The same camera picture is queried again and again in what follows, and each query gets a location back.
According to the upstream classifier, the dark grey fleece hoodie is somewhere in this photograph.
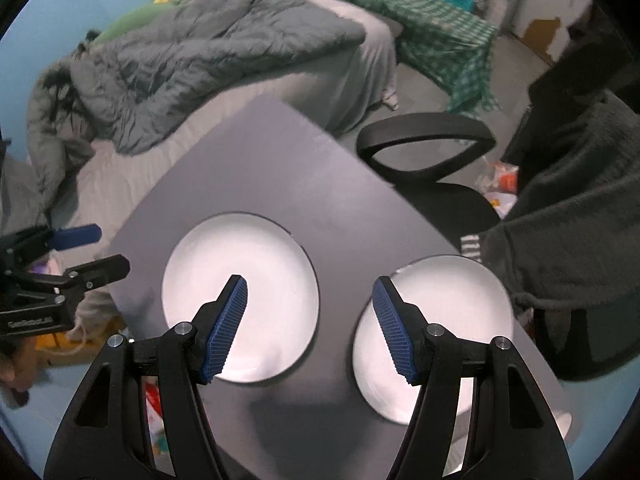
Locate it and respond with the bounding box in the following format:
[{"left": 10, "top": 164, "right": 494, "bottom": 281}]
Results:
[{"left": 459, "top": 4, "right": 640, "bottom": 313}]

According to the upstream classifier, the black mesh office chair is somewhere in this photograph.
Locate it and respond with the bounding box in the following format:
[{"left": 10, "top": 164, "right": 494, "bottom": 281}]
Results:
[{"left": 354, "top": 109, "right": 640, "bottom": 384}]

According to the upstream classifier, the green checkered cloth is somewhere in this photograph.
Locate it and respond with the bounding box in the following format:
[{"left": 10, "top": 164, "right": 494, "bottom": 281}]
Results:
[{"left": 342, "top": 0, "right": 499, "bottom": 117}]

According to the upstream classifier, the bed with white sheet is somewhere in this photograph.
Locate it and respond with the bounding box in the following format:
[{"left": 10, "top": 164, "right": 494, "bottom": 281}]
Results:
[{"left": 51, "top": 0, "right": 399, "bottom": 242}]

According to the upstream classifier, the grey quilted duvet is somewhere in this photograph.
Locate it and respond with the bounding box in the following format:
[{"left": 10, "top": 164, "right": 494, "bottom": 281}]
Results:
[{"left": 26, "top": 0, "right": 366, "bottom": 208}]

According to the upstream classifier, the white plate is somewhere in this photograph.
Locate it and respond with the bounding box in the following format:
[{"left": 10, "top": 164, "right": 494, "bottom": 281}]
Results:
[
  {"left": 162, "top": 212, "right": 320, "bottom": 384},
  {"left": 351, "top": 253, "right": 516, "bottom": 426}
]

